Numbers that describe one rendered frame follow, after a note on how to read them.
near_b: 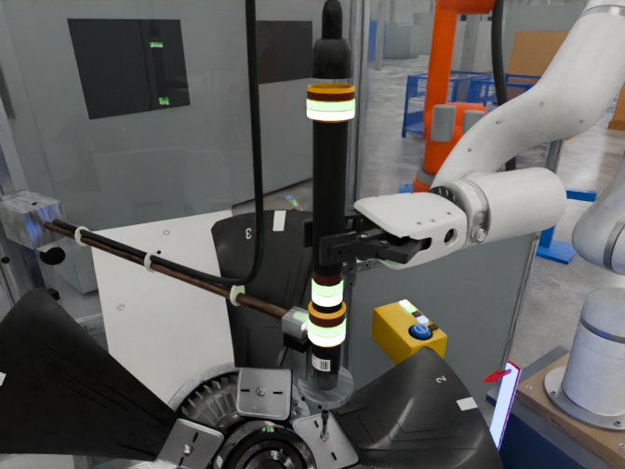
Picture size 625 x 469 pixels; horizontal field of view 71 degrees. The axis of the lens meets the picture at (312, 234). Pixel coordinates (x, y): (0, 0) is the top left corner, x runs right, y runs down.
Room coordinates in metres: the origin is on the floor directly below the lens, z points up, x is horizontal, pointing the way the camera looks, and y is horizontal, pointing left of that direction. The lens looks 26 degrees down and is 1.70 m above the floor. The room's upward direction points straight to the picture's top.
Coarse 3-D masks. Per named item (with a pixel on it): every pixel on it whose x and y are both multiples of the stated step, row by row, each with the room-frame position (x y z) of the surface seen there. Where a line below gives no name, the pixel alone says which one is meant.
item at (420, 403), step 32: (416, 352) 0.58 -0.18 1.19; (384, 384) 0.52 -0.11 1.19; (416, 384) 0.52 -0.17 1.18; (448, 384) 0.53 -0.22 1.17; (352, 416) 0.45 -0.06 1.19; (384, 416) 0.45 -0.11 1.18; (416, 416) 0.46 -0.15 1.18; (448, 416) 0.47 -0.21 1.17; (480, 416) 0.48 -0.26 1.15; (384, 448) 0.40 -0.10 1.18; (416, 448) 0.41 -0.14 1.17; (448, 448) 0.42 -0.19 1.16; (480, 448) 0.43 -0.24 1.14
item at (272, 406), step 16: (240, 368) 0.47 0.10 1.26; (256, 368) 0.46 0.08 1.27; (272, 368) 0.45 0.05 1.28; (240, 384) 0.46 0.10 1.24; (256, 384) 0.45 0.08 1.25; (272, 384) 0.44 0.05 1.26; (288, 384) 0.43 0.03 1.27; (240, 400) 0.44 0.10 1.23; (256, 400) 0.43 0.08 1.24; (272, 400) 0.42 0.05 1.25; (288, 400) 0.41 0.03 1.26; (256, 416) 0.42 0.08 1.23; (272, 416) 0.41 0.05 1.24
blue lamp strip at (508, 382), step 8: (512, 368) 0.55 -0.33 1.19; (504, 376) 0.56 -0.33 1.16; (512, 376) 0.55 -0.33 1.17; (504, 384) 0.56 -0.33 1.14; (512, 384) 0.54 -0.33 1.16; (504, 392) 0.55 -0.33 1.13; (504, 400) 0.55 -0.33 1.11; (496, 408) 0.56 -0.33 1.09; (504, 408) 0.55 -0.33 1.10; (496, 416) 0.56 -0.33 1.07; (504, 416) 0.54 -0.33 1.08; (496, 424) 0.55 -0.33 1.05; (496, 432) 0.55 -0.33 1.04; (496, 440) 0.55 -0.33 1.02
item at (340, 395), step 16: (288, 320) 0.42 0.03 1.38; (288, 336) 0.42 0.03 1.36; (304, 336) 0.42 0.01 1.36; (304, 352) 0.41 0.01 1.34; (304, 368) 0.41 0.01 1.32; (304, 384) 0.41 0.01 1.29; (352, 384) 0.41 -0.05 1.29; (304, 400) 0.39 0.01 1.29; (320, 400) 0.38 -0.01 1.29; (336, 400) 0.38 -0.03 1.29
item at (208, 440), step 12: (180, 420) 0.37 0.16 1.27; (180, 432) 0.37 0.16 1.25; (192, 432) 0.37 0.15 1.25; (204, 432) 0.37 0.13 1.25; (216, 432) 0.37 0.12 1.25; (168, 444) 0.37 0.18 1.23; (180, 444) 0.37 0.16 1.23; (192, 444) 0.37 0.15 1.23; (204, 444) 0.37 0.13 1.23; (216, 444) 0.37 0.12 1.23; (168, 456) 0.38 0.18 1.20; (180, 456) 0.37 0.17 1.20; (192, 456) 0.37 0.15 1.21; (204, 456) 0.37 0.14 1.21; (192, 468) 0.38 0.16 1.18; (204, 468) 0.37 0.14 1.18
